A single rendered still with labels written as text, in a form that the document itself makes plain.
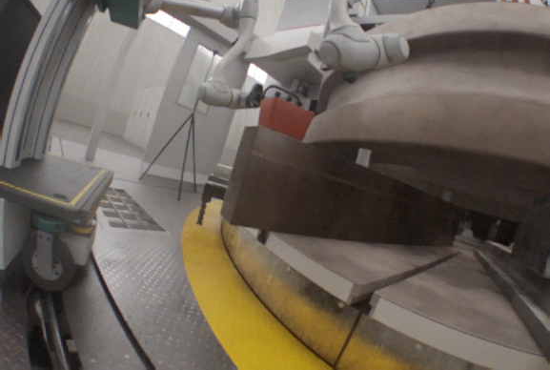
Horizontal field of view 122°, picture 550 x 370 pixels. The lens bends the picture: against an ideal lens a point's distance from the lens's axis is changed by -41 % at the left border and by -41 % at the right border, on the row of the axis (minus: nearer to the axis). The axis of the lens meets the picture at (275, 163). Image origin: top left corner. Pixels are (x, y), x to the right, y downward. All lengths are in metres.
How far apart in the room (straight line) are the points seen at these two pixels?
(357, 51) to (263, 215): 0.66
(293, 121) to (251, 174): 0.27
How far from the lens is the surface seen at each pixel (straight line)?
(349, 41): 0.70
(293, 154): 1.01
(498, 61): 1.60
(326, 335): 0.88
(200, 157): 4.18
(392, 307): 0.72
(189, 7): 1.58
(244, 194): 0.94
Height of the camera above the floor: 0.55
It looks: 2 degrees up
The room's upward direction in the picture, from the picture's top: 16 degrees clockwise
